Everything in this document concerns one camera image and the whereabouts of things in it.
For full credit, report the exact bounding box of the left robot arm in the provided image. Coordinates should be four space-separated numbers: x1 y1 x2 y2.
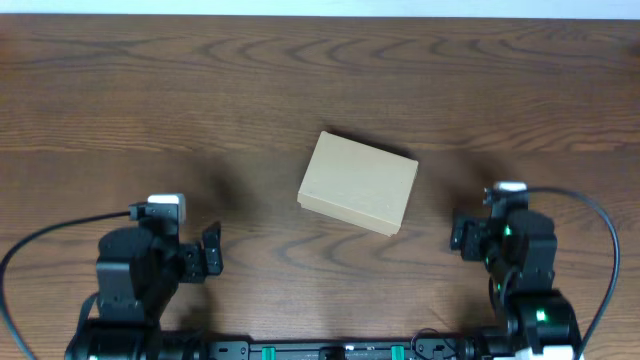
65 199 224 360

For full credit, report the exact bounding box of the cardboard box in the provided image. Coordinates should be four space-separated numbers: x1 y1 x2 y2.
297 131 419 236

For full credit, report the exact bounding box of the black mounting rail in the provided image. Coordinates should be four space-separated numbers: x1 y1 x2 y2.
207 337 496 360

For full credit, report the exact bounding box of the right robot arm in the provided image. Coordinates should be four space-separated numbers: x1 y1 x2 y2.
450 187 581 359

